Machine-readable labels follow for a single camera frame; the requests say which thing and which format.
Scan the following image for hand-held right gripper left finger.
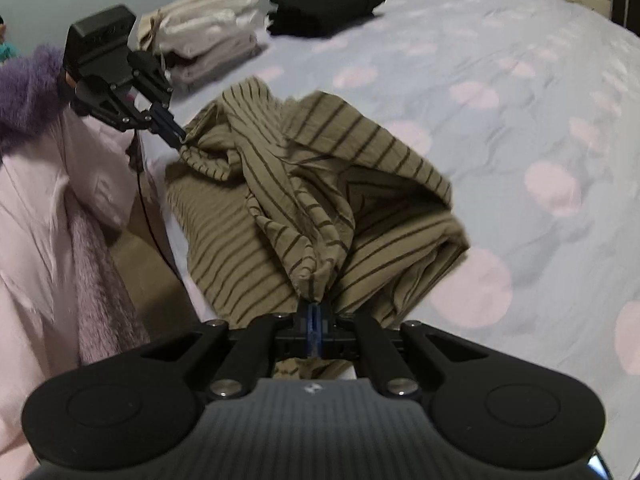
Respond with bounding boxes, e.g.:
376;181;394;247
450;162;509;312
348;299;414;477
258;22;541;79
130;302;314;401

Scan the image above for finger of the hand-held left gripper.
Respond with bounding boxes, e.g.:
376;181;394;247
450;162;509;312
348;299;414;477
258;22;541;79
71;77;182;151
127;50;187;147

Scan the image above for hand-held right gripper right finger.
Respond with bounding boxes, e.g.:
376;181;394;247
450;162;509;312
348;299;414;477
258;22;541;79
313;302;501;402

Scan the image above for olive striped shirt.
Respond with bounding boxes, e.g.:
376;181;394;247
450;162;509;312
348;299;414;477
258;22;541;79
165;76;471;381

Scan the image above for stack of white folded clothes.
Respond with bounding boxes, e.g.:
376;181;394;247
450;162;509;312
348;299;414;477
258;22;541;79
135;0;268;93

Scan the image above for black folded clothes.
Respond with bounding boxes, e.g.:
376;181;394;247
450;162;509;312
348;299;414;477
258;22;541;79
265;0;386;38

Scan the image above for smartphone with lit screen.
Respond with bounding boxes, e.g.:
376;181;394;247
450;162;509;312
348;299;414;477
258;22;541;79
587;452;613;480

